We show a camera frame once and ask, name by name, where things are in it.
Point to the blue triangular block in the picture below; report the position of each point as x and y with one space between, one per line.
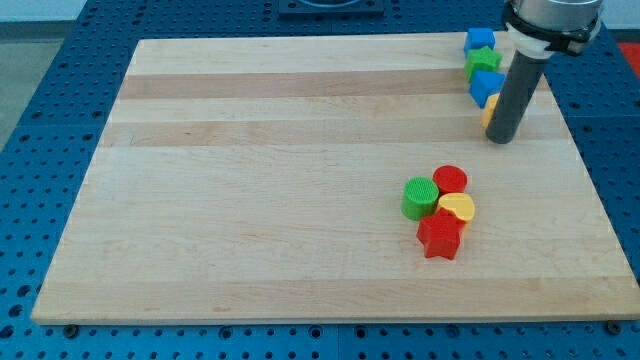
484 84

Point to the red object at edge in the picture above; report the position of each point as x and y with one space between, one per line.
631 52

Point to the blue cube block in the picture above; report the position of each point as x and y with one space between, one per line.
477 38

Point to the red star block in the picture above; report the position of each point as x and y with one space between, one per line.
441 234

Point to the yellow heart block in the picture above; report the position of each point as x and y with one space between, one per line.
460 205

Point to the green star block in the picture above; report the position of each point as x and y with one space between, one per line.
482 59

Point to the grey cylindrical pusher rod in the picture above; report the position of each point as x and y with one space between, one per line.
520 83

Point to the wooden board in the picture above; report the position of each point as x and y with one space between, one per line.
260 180

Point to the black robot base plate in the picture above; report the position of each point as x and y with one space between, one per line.
295 8

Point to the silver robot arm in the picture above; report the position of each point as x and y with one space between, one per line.
541 28

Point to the green cylinder block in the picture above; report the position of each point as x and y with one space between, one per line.
419 198

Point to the red cylinder block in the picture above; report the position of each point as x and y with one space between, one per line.
450 179

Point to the yellow block behind rod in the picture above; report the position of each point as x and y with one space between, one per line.
488 110

